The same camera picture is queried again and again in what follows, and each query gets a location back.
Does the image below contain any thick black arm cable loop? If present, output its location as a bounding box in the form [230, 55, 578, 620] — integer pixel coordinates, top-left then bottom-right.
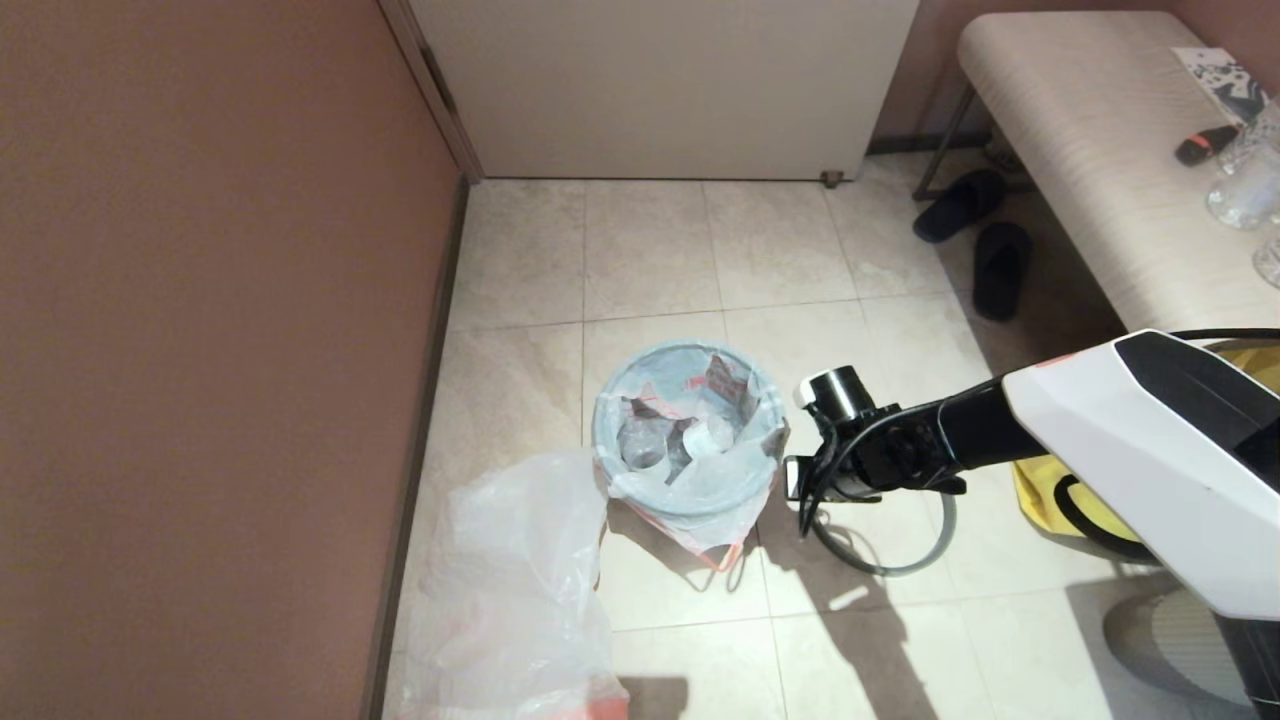
[1050, 475, 1166, 563]

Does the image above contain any clean translucent white trash bag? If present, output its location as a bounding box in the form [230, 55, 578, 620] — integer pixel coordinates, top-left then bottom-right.
[385, 447, 631, 720]

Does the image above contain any yellow bag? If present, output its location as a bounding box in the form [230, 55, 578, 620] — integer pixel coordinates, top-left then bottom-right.
[1012, 345, 1280, 543]

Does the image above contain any used translucent orange-drawstring trash bag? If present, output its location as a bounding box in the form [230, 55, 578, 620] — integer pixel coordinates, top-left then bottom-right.
[592, 340, 791, 573]

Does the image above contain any grey ribbed rounded object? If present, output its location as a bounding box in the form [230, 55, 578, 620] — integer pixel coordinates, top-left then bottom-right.
[1103, 590, 1251, 706]

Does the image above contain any plastic bottle with white label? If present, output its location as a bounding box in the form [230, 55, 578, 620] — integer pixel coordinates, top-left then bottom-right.
[680, 415, 739, 461]

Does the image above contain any beige door frame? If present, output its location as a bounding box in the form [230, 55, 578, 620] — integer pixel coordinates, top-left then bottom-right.
[378, 0, 487, 184]

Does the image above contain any black slipper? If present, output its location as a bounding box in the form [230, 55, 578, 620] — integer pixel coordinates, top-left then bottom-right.
[972, 221, 1034, 323]
[912, 168, 1009, 244]

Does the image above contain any clear crumpled plastic bottle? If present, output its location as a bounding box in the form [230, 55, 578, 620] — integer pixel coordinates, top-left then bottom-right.
[617, 412, 676, 473]

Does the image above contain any black and white brochure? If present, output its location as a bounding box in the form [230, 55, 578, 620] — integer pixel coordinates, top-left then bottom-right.
[1172, 47, 1276, 126]

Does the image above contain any beige bench with metal legs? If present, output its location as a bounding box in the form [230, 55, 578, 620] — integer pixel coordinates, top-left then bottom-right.
[912, 12, 1280, 336]

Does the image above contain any black and orange remote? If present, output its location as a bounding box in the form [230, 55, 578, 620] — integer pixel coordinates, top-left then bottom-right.
[1175, 125, 1241, 167]

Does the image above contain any white door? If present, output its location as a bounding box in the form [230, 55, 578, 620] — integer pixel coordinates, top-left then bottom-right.
[408, 0, 921, 182]

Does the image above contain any grey bin rim ring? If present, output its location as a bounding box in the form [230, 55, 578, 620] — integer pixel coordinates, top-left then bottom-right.
[808, 488, 958, 578]

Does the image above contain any thin black wrist camera cable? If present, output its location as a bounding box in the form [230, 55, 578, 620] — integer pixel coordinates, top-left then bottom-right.
[798, 400, 966, 538]

